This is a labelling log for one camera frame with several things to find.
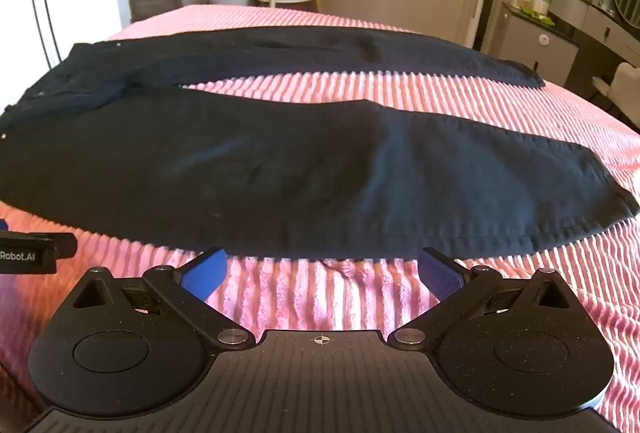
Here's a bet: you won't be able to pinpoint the pink striped blanket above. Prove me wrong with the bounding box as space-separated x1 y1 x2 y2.
0 4 640 433

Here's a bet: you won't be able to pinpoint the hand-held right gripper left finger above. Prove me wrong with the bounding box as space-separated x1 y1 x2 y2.
74 247 252 349

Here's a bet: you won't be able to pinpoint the black pants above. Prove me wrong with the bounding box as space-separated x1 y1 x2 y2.
0 25 640 261

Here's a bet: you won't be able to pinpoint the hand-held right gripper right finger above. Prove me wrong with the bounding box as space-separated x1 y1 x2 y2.
389 247 572 349

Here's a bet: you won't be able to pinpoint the grey cabinet with black top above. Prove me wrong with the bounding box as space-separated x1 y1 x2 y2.
492 2 581 86

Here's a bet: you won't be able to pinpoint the white chair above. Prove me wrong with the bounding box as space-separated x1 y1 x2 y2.
597 62 640 124

